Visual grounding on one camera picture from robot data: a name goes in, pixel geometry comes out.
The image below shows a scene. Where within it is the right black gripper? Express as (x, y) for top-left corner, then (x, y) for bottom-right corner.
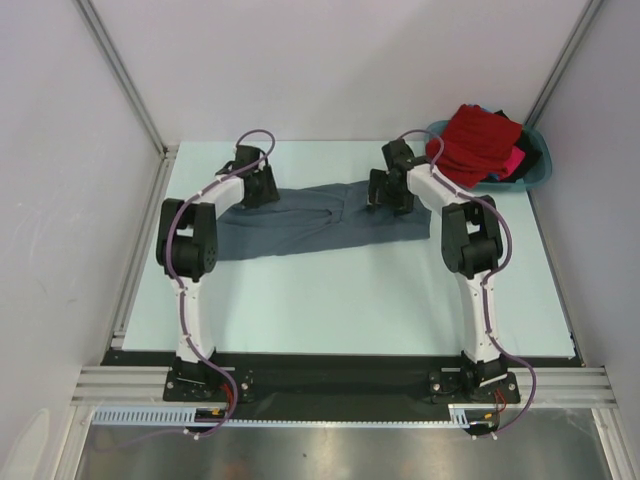
(367, 169), (415, 216)

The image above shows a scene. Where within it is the grey-blue t shirt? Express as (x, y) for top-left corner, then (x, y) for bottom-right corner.
(217, 181), (431, 261)

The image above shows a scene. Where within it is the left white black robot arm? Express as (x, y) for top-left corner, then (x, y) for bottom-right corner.
(156, 144), (279, 400)

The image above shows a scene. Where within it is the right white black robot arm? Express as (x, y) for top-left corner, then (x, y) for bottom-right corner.
(367, 139), (507, 401)

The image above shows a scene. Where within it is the red t shirt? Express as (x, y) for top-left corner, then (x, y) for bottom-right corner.
(436, 104), (522, 189)

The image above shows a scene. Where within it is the pink t shirt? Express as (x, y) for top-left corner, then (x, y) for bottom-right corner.
(495, 146), (526, 181)

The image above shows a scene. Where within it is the black t shirt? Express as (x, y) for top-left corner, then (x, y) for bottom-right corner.
(499, 128), (544, 184)

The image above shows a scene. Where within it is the teal plastic basket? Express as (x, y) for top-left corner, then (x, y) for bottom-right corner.
(426, 105), (551, 190)

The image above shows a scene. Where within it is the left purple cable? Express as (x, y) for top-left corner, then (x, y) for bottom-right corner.
(164, 129), (277, 381)

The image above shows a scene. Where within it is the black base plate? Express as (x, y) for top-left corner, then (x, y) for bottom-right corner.
(102, 349), (584, 422)

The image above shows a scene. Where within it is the left aluminium frame post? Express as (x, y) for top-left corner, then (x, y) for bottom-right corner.
(69, 0), (171, 157)

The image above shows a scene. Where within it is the aluminium frame post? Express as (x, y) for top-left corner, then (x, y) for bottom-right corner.
(69, 0), (171, 157)
(525, 0), (607, 128)

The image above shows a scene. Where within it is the grey slotted cable duct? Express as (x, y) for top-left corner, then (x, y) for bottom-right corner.
(92, 406), (497, 429)

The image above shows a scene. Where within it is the aluminium front rail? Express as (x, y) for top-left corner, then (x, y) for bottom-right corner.
(71, 366), (617, 408)

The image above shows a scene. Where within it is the right aluminium frame post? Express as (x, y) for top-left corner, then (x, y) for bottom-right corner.
(525, 0), (607, 128)

